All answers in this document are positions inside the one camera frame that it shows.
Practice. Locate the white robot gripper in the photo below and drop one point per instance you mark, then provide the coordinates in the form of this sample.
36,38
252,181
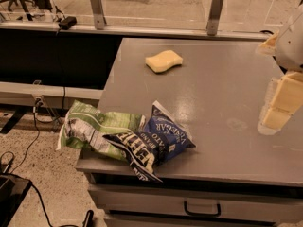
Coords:
292,49

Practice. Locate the blue chip bag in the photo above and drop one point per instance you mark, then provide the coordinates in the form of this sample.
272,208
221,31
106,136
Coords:
161,140

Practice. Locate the green chip bag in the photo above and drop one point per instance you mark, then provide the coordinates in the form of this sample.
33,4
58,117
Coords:
84,127

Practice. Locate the yellow sponge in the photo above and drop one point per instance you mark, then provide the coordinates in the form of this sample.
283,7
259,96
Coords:
163,61

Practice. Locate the grey cabinet drawer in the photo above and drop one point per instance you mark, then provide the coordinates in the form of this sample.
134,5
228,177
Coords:
149,202

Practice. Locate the black power adapter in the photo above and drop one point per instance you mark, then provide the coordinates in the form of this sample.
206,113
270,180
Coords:
67,22

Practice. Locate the black box on floor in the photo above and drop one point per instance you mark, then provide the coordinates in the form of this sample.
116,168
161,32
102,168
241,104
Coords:
13,190

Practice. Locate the right metal panel bracket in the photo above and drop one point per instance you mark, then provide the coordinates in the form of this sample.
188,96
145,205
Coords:
214,17

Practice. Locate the metal panel bracket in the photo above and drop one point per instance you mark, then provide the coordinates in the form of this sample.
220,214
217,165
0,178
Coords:
98,14
214,17

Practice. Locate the black drawer handle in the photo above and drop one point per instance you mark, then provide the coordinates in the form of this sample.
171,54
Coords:
202,210

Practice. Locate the left metal panel bracket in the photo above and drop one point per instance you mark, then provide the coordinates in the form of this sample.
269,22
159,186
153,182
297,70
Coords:
98,14

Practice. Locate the grey metal rail bench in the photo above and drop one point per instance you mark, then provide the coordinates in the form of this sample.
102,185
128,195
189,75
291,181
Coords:
23,94

